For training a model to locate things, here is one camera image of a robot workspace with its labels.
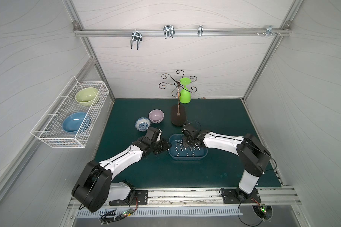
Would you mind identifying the white wire wall basket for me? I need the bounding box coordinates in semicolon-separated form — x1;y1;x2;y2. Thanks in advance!
31;76;109;148

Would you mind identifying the white slotted cable duct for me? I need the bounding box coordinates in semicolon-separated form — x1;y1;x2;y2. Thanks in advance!
76;206;243;219

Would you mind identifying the aluminium top rail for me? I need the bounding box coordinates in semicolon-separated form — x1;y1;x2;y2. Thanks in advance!
74;28;292;38

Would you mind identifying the blue floral ceramic bowl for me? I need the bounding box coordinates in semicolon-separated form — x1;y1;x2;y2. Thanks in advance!
135;117;152;131

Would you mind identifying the pink ceramic bowl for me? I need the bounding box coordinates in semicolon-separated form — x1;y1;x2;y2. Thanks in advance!
148;109;164;124

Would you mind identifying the light green bowl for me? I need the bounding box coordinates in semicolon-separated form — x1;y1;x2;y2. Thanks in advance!
75;87;99;107

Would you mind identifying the copper cup tree stand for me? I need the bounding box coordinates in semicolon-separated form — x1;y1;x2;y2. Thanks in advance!
158;70;198;127

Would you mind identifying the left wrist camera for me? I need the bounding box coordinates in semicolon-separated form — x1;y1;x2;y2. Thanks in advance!
145;127;162;141

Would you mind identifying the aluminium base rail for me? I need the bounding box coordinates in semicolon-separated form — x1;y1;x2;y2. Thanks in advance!
68;186;302;209

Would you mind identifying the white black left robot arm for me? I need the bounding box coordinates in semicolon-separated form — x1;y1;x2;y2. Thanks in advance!
72;139;171;212

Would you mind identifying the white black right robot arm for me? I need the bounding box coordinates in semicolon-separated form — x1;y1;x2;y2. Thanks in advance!
182;129;271;201

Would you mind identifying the metal double hook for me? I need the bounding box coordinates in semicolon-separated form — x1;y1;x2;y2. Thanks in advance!
163;25;175;39
130;31;143;50

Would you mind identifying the black cable bundle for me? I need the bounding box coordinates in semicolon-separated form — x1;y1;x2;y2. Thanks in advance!
99;198;138;224

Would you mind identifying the green plastic goblet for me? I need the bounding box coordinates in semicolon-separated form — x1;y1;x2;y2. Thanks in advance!
180;78;191;104

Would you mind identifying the metal single hook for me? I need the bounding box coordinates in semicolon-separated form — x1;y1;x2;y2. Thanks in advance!
198;25;203;37

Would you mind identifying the metal hook bracket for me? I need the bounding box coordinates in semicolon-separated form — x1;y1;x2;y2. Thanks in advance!
256;26;281;37

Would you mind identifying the blue plastic storage box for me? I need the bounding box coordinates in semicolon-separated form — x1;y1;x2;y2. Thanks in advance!
168;134;208;160

